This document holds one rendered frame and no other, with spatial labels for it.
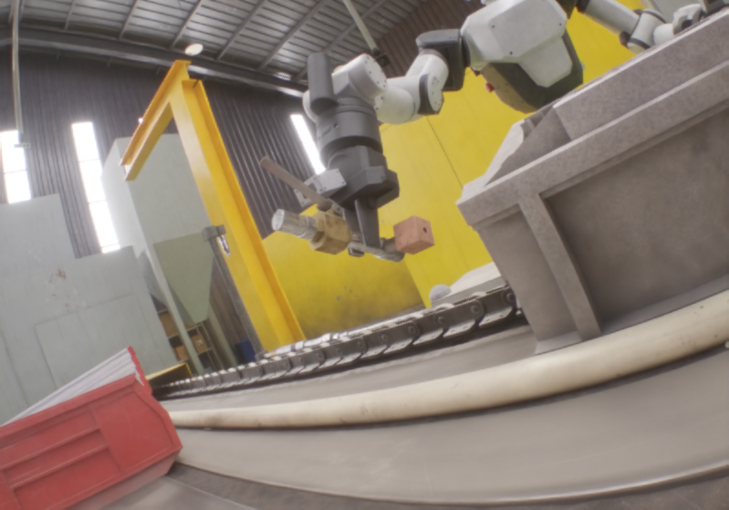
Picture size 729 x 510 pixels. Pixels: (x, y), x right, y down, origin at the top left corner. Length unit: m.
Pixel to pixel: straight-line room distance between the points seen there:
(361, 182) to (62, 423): 0.49
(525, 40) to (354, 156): 0.66
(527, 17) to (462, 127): 1.84
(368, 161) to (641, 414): 0.39
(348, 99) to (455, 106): 2.33
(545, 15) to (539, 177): 0.85
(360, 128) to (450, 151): 2.36
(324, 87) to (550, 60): 0.67
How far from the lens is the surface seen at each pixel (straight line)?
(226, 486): 0.48
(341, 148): 0.53
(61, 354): 5.69
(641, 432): 0.25
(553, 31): 1.09
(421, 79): 0.82
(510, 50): 1.04
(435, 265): 3.06
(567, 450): 0.26
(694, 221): 0.31
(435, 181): 2.93
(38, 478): 0.59
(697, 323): 0.29
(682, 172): 0.30
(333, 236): 0.44
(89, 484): 0.60
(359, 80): 0.58
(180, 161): 8.83
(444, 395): 0.35
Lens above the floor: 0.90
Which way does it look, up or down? 4 degrees up
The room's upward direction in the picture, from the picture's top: 25 degrees counter-clockwise
